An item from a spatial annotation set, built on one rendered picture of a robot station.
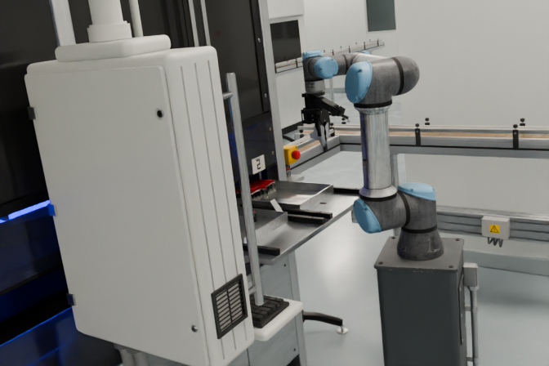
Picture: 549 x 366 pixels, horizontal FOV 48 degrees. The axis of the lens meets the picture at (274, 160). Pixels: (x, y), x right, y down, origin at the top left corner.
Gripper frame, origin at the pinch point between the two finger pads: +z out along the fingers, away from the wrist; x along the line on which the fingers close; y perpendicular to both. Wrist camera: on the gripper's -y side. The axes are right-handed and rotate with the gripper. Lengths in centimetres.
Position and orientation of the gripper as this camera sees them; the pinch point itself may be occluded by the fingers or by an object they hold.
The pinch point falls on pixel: (324, 143)
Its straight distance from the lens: 235.8
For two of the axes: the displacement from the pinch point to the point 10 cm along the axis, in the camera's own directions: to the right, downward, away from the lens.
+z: 1.1, 9.7, 2.4
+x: -5.6, 2.6, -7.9
